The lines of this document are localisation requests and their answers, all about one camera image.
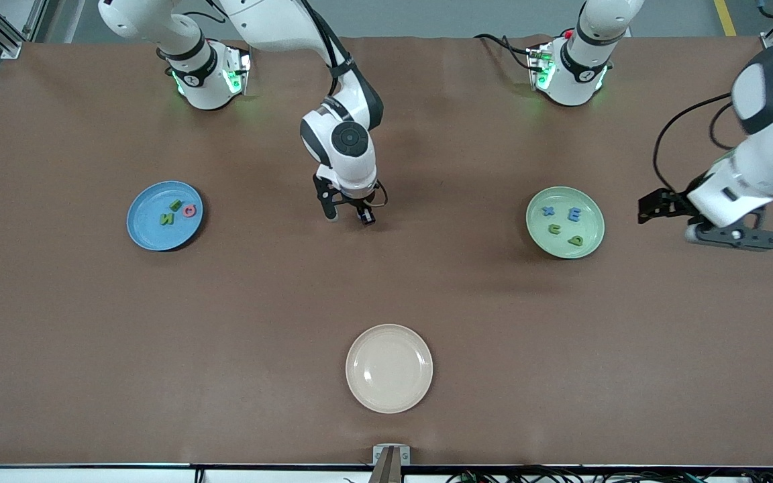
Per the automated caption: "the green plate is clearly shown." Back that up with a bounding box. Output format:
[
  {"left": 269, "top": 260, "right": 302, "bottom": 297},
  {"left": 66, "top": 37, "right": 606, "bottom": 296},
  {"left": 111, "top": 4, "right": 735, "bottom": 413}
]
[{"left": 525, "top": 186, "right": 606, "bottom": 260}]

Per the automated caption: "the cream plate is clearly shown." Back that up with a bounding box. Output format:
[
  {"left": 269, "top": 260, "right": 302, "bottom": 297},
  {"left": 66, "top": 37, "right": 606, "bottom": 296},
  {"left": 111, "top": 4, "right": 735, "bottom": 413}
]
[{"left": 346, "top": 324, "right": 434, "bottom": 414}]

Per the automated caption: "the blue plate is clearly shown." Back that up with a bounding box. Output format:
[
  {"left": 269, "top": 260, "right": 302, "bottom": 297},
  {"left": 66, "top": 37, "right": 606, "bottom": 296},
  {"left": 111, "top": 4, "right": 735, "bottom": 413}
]
[{"left": 126, "top": 180, "right": 204, "bottom": 252}]

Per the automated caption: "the brown table mat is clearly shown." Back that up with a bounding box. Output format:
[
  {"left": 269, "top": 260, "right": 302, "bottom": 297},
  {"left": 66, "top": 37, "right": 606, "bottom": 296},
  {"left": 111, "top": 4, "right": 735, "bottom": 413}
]
[{"left": 0, "top": 34, "right": 773, "bottom": 467}]

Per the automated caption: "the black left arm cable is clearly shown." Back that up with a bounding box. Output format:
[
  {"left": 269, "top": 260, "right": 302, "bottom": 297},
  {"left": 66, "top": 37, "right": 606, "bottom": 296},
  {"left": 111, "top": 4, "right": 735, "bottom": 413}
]
[{"left": 652, "top": 93, "right": 737, "bottom": 195}]

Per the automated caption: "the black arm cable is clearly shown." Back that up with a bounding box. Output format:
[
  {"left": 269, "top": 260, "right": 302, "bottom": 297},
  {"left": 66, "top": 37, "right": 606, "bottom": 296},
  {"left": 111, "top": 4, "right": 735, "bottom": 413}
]
[
  {"left": 299, "top": 0, "right": 389, "bottom": 207},
  {"left": 652, "top": 93, "right": 737, "bottom": 195}
]

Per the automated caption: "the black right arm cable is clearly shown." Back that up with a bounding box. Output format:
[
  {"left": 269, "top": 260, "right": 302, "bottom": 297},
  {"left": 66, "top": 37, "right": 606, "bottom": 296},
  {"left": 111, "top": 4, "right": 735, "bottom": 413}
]
[{"left": 299, "top": 0, "right": 389, "bottom": 207}]

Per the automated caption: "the black base cable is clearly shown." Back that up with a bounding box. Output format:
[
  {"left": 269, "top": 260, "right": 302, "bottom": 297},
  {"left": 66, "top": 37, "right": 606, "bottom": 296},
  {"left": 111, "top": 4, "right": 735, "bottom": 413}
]
[{"left": 474, "top": 32, "right": 536, "bottom": 72}]

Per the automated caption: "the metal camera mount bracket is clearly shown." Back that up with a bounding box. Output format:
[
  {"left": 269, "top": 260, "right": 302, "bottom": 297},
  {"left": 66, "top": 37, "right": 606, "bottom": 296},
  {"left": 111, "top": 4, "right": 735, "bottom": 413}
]
[{"left": 370, "top": 444, "right": 411, "bottom": 483}]

